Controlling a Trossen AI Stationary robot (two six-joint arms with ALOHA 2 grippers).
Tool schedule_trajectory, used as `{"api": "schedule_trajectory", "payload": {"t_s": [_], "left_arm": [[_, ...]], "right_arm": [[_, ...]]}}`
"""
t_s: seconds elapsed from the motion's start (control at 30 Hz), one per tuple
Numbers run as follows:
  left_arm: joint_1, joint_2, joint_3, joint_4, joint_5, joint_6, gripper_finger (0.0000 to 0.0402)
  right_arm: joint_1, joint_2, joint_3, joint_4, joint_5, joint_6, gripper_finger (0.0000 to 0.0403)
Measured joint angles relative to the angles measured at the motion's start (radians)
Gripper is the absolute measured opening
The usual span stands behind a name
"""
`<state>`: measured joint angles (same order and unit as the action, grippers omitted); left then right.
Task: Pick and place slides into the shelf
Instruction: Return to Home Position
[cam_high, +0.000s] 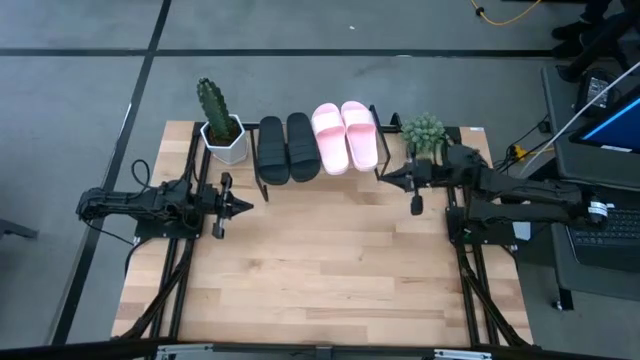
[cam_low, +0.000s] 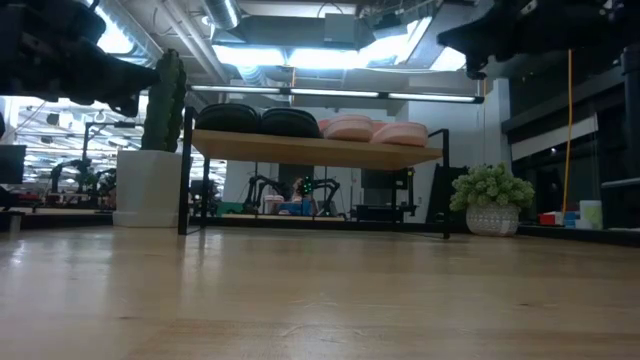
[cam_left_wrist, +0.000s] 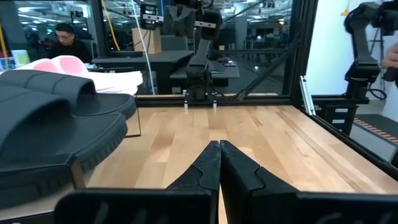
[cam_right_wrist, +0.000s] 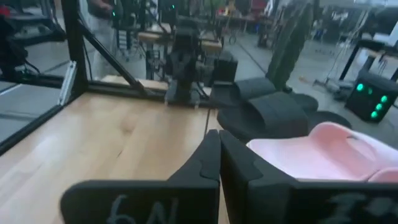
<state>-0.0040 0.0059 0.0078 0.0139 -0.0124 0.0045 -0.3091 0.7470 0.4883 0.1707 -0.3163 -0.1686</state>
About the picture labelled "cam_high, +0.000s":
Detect round green succulent plant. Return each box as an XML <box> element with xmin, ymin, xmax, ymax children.
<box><xmin>400</xmin><ymin>111</ymin><xmax>447</xmax><ymax>161</ymax></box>

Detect black aluminium table frame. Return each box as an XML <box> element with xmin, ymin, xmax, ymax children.
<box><xmin>112</xmin><ymin>119</ymin><xmax>534</xmax><ymax>349</ymax></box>

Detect grey desk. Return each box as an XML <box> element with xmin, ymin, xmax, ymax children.
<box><xmin>541</xmin><ymin>63</ymin><xmax>640</xmax><ymax>312</ymax></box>

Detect grey laptop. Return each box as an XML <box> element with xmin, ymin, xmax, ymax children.
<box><xmin>543</xmin><ymin>83</ymin><xmax>640</xmax><ymax>302</ymax></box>

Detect black rig beam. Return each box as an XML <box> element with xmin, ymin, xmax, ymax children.
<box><xmin>0</xmin><ymin>337</ymin><xmax>640</xmax><ymax>360</ymax></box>

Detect pink slide sandal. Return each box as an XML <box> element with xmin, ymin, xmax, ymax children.
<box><xmin>310</xmin><ymin>102</ymin><xmax>351</xmax><ymax>177</ymax></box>
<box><xmin>340</xmin><ymin>99</ymin><xmax>380</xmax><ymax>173</ymax></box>

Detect wooden shelf with black frame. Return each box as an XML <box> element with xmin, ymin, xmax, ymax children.
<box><xmin>248</xmin><ymin>102</ymin><xmax>402</xmax><ymax>203</ymax></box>

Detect tall green cactus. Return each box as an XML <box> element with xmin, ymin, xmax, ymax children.
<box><xmin>195</xmin><ymin>76</ymin><xmax>237</xmax><ymax>144</ymax></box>

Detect white hexagonal plant pot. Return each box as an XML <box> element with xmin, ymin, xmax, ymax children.
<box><xmin>199</xmin><ymin>113</ymin><xmax>249</xmax><ymax>167</ymax></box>

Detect black power adapter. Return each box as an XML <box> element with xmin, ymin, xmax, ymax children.
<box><xmin>574</xmin><ymin>68</ymin><xmax>616</xmax><ymax>118</ymax></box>

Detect grey furniture foot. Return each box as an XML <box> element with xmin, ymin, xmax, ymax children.
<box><xmin>0</xmin><ymin>216</ymin><xmax>40</xmax><ymax>242</ymax></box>

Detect person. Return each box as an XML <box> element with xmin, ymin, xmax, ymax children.
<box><xmin>551</xmin><ymin>0</ymin><xmax>640</xmax><ymax>84</ymax></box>

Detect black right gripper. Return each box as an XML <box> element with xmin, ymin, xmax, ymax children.
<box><xmin>378</xmin><ymin>149</ymin><xmax>445</xmax><ymax>217</ymax></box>

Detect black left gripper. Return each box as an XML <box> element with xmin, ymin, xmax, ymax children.
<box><xmin>199</xmin><ymin>172</ymin><xmax>254</xmax><ymax>240</ymax></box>

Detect white cable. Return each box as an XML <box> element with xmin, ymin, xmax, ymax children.
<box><xmin>519</xmin><ymin>60</ymin><xmax>640</xmax><ymax>175</ymax></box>

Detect yellow cable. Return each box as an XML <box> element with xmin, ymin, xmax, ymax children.
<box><xmin>468</xmin><ymin>0</ymin><xmax>545</xmax><ymax>28</ymax></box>

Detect black slide sandal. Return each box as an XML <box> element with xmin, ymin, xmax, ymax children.
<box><xmin>285</xmin><ymin>111</ymin><xmax>322</xmax><ymax>184</ymax></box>
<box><xmin>255</xmin><ymin>115</ymin><xmax>292</xmax><ymax>187</ymax></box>

